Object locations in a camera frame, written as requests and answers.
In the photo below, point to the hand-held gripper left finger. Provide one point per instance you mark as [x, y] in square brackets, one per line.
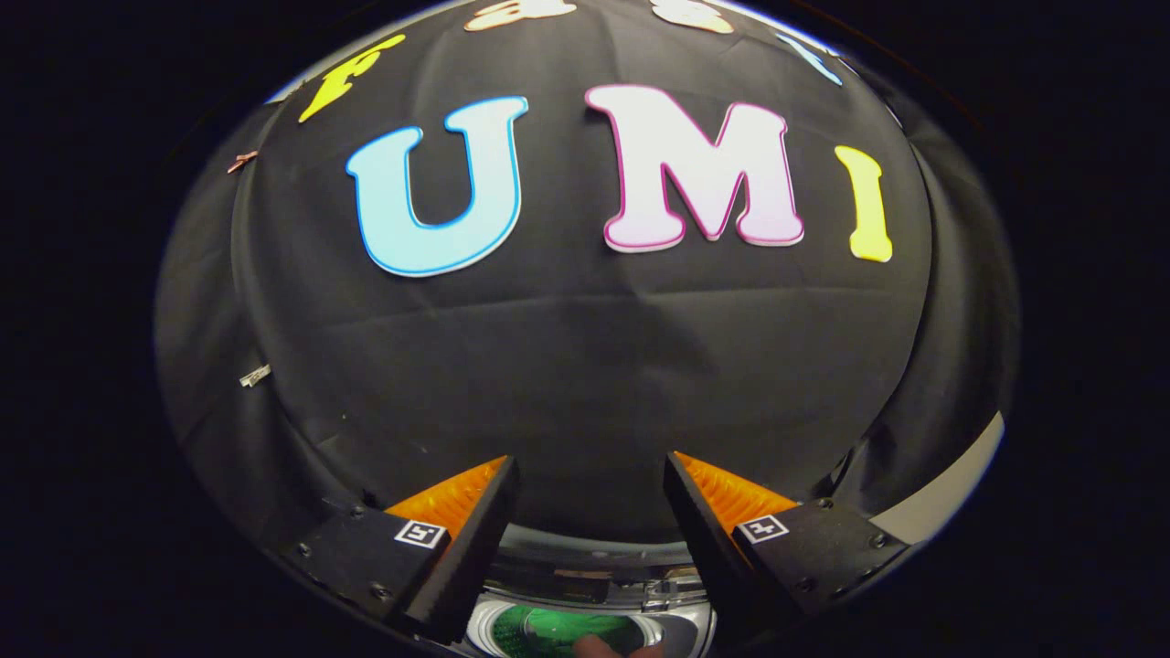
[457, 576]

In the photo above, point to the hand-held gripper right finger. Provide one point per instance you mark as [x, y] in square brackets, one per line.
[713, 557]

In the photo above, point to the green button shirt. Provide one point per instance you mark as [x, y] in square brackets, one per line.
[548, 631]

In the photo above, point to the black backdrop cloth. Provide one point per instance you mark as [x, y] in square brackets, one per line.
[585, 366]

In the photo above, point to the small silver clip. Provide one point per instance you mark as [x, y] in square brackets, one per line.
[255, 375]

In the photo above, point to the small reddish clip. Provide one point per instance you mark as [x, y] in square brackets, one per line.
[241, 162]

